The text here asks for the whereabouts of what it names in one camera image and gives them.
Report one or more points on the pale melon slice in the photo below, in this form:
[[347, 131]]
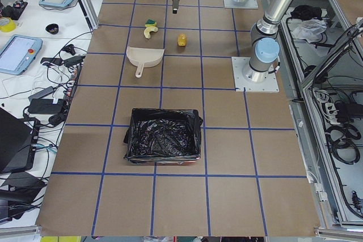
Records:
[[148, 30]]

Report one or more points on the yellow potato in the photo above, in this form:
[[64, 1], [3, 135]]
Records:
[[182, 40]]

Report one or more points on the beige dustpan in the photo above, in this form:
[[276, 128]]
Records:
[[143, 58]]

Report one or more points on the green yellow sponge piece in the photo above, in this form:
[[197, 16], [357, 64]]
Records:
[[150, 23]]

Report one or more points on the bin with black liner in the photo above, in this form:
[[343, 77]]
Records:
[[163, 136]]

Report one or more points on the small black bowl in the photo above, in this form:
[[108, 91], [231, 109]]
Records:
[[53, 28]]

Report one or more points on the black cloth bundle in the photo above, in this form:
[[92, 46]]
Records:
[[306, 12]]

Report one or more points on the crumpled white cloth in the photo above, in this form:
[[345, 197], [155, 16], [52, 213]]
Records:
[[310, 30]]

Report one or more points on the yellow tape roll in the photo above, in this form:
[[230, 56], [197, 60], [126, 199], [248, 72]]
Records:
[[7, 25]]

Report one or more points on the lower blue teach pendant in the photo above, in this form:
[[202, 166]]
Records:
[[18, 53]]

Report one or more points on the black power adapter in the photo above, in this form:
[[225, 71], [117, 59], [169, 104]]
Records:
[[46, 106]]

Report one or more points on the black laptop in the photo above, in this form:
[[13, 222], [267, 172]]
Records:
[[18, 139]]

